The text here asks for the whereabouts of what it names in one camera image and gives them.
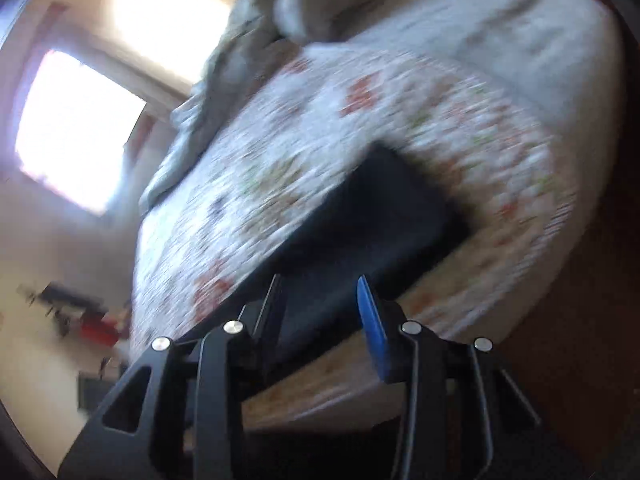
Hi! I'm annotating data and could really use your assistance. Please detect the black pants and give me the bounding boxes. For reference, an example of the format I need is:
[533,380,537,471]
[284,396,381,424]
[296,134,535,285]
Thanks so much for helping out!
[240,141,472,367]

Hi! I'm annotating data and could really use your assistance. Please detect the red object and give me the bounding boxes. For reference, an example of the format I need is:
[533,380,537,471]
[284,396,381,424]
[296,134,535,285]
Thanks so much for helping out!
[79,319,122,347]

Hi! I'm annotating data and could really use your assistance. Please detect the grey duvet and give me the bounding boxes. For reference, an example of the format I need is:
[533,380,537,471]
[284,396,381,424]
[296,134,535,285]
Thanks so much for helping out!
[138,0,312,217]

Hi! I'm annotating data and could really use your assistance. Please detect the dark furniture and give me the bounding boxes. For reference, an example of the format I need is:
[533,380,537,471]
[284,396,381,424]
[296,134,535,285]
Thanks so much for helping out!
[19,281,109,337]

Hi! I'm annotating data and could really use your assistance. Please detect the window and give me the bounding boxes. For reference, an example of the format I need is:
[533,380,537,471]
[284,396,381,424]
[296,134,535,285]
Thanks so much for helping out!
[13,49,149,217]

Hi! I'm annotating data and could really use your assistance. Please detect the floral quilt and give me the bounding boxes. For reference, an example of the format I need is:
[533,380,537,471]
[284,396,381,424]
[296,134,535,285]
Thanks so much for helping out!
[131,41,577,361]

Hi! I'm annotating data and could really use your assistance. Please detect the dark box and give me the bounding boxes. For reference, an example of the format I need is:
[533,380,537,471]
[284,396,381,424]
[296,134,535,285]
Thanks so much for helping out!
[76,374,122,412]

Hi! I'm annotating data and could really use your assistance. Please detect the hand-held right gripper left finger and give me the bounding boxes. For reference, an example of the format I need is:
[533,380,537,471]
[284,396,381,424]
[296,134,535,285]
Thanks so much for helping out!
[57,274,287,480]

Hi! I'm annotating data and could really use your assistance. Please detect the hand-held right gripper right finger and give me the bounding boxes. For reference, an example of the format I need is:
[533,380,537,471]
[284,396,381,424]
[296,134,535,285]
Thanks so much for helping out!
[356,275,542,480]

